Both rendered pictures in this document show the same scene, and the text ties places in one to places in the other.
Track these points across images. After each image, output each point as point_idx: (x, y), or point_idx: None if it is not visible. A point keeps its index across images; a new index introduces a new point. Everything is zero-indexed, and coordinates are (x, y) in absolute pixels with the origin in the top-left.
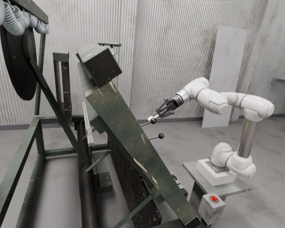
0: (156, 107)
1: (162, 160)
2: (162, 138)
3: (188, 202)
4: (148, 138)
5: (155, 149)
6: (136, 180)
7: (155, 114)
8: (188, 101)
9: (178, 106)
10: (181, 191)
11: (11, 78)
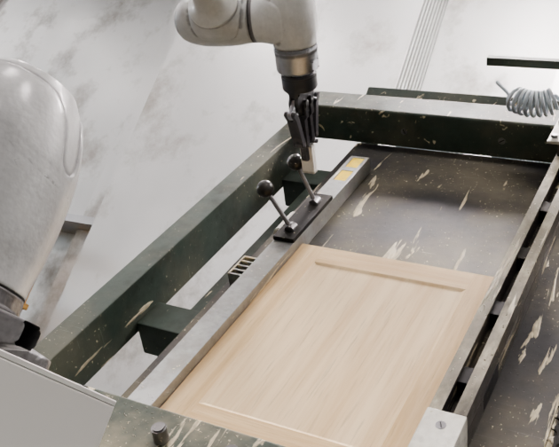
0: (318, 131)
1: (200, 199)
2: (256, 191)
3: (81, 305)
4: (235, 168)
5: (218, 184)
6: None
7: None
8: (275, 58)
9: (283, 89)
10: (125, 266)
11: None
